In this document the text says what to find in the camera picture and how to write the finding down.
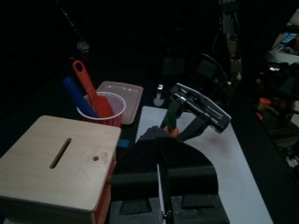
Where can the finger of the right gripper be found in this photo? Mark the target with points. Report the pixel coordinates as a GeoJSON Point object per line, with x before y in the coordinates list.
{"type": "Point", "coordinates": [194, 128]}
{"type": "Point", "coordinates": [174, 109]}

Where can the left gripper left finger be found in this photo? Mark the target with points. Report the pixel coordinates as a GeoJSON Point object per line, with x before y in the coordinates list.
{"type": "Point", "coordinates": [137, 172]}

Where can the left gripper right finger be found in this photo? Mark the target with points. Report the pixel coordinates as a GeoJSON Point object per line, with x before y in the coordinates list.
{"type": "Point", "coordinates": [189, 172]}

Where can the orange toy carrot green top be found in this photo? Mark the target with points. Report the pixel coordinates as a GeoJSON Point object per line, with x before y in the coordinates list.
{"type": "Point", "coordinates": [173, 131]}

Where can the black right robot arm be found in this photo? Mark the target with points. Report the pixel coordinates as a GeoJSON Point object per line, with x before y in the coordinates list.
{"type": "Point", "coordinates": [206, 70]}

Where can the dark tripod stand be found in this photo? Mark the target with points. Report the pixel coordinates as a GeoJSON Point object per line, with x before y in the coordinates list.
{"type": "Point", "coordinates": [230, 35]}

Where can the small blue piece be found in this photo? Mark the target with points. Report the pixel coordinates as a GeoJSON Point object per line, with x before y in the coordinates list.
{"type": "Point", "coordinates": [123, 143]}

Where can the white cutting board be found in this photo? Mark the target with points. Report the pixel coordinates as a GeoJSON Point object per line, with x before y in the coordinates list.
{"type": "Point", "coordinates": [234, 180]}

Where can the red plastic cup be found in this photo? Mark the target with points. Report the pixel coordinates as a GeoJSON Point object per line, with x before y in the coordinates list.
{"type": "Point", "coordinates": [113, 115]}

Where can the orange capped item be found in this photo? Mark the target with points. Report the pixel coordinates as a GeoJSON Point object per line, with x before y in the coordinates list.
{"type": "Point", "coordinates": [263, 103]}

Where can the orange box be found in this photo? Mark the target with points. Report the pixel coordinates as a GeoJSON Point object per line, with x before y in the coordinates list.
{"type": "Point", "coordinates": [54, 163]}

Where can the red plastic spatula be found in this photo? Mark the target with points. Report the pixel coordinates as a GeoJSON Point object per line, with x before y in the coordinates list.
{"type": "Point", "coordinates": [91, 90]}

